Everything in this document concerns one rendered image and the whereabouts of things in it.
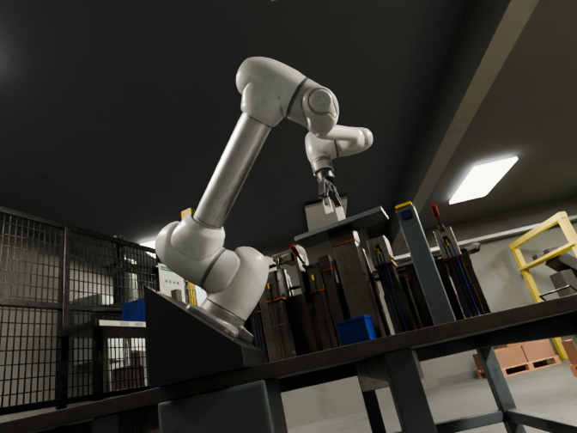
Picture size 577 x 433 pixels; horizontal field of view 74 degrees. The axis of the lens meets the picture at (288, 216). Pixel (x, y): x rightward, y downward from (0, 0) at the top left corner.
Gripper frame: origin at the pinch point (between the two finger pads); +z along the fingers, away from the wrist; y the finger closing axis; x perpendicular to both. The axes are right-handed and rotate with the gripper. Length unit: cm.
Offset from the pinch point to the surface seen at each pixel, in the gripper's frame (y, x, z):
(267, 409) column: -47, 17, 63
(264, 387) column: -47, 17, 58
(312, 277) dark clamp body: 7.0, 19.5, 19.7
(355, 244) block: -2.9, -5.2, 15.3
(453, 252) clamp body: 15.7, -36.6, 25.8
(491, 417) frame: 133, -16, 101
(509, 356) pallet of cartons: 590, -25, 94
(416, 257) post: -1.2, -25.0, 26.9
